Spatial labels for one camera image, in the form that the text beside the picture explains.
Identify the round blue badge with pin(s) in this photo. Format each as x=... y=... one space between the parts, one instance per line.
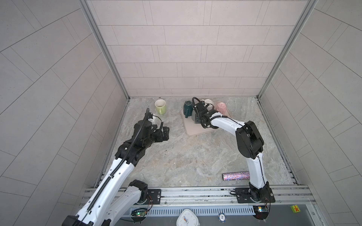
x=222 y=217

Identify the glittery cylindrical bottle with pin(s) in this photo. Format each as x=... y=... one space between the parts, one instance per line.
x=242 y=175

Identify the light green mug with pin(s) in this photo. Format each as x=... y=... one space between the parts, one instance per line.
x=160 y=106

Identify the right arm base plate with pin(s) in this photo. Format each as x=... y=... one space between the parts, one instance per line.
x=253 y=195

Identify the aluminium mounting rail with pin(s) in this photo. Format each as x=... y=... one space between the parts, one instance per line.
x=221 y=196

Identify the dark green mug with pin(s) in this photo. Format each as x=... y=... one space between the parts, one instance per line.
x=188 y=109

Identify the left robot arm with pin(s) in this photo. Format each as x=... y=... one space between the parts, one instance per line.
x=103 y=209

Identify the white mug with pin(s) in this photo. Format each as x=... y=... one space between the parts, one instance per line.
x=208 y=102

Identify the pink plastic tray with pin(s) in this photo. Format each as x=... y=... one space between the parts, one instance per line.
x=198 y=124

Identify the left circuit board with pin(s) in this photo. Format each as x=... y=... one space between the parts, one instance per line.
x=138 y=215

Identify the white kitchen timer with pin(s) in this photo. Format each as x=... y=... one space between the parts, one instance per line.
x=187 y=218

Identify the right circuit board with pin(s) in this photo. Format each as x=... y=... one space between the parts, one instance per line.
x=261 y=212

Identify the grey mug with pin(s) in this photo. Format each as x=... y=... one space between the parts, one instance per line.
x=195 y=117

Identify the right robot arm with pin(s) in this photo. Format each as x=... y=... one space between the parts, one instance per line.
x=250 y=144

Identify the pink mug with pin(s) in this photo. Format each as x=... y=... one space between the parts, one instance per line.
x=222 y=108

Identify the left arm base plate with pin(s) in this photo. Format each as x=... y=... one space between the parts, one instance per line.
x=150 y=196

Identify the circuit board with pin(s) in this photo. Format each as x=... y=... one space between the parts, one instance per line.
x=261 y=212
x=138 y=215

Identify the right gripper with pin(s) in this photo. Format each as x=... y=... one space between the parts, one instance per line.
x=197 y=118

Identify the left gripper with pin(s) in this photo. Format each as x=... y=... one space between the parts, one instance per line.
x=160 y=138

